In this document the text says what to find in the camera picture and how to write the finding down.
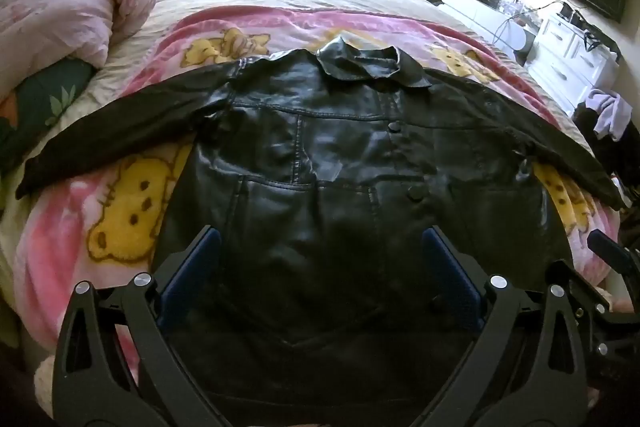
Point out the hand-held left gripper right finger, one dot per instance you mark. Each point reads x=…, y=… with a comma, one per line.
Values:
x=450, y=277

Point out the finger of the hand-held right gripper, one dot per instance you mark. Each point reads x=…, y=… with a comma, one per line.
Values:
x=612, y=249

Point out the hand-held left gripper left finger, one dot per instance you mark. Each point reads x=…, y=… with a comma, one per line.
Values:
x=192, y=272

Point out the black leather jacket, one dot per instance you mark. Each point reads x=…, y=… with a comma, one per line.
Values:
x=330, y=187

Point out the pink printed blanket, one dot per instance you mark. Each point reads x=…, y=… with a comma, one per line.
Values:
x=125, y=197

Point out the lavender cloth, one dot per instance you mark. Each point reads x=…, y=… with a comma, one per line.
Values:
x=612, y=114

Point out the white drawer dresser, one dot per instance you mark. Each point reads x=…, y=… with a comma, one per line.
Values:
x=570, y=52

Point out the white vanity table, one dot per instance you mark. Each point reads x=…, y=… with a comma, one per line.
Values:
x=480, y=7

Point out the pink duvet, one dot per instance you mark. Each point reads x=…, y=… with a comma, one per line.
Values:
x=65, y=2

